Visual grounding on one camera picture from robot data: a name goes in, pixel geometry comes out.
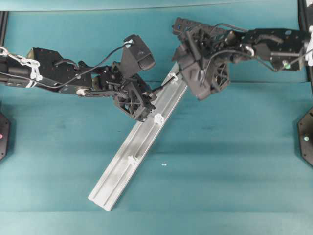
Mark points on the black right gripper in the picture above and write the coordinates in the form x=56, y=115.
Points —
x=213, y=53

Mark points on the aluminium extrusion rail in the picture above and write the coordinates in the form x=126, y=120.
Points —
x=133, y=150

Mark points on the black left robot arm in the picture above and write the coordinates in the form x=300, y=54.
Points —
x=48, y=70

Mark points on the black left frame post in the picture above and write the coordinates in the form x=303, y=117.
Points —
x=3, y=25

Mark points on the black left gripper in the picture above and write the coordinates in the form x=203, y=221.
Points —
x=132, y=95

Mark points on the black frame post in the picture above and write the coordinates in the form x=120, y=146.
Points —
x=305, y=15
x=3, y=25

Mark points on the black right frame post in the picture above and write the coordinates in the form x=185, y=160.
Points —
x=305, y=15

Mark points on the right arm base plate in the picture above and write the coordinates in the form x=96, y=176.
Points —
x=305, y=136

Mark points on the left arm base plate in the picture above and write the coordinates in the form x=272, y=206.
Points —
x=5, y=132

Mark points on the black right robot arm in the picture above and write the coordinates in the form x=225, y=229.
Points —
x=278, y=49

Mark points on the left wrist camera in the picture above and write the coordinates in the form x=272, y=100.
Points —
x=136, y=57

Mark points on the black USB hub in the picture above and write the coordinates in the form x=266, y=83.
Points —
x=182, y=25

